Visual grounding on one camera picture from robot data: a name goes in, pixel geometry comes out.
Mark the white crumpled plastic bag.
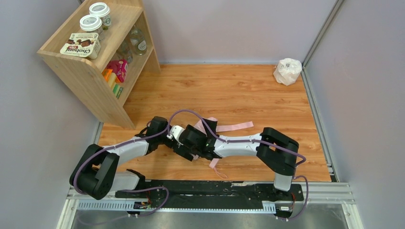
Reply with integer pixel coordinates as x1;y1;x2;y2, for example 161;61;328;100
273;58;302;86

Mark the pink folding umbrella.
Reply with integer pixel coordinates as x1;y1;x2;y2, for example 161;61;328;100
193;120;254;179

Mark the white lidded cup rear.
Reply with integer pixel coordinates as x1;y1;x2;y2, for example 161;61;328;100
89;2;112;31

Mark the white lidded cup front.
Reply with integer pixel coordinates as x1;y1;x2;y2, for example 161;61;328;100
79;14;105;41

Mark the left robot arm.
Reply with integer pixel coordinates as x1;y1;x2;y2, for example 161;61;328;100
69;116;169;200

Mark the pink box on shelf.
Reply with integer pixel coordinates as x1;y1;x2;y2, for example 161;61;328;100
106;59;128;83

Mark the white lidded cup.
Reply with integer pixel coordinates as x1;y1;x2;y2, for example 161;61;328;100
89;2;112;31
79;14;105;41

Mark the glass jar on shelf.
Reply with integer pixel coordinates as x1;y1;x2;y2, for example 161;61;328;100
129;26;147;55

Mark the stack of coloured sponges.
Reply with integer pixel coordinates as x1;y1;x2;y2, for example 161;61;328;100
102;69;123;99

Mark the wooden shelf unit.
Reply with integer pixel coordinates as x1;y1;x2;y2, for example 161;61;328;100
37;0;160;129

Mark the Chobani yogurt pack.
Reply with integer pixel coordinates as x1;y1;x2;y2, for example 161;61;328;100
60;32;101;60

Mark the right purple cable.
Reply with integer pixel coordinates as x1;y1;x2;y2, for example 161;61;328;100
168;109;309;221

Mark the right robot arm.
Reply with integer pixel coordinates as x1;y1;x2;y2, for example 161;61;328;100
167;119;299;192

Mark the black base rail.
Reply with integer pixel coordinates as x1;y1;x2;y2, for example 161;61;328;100
115;180;305;210

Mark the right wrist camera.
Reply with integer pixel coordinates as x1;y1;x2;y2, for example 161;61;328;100
167;125;185;142

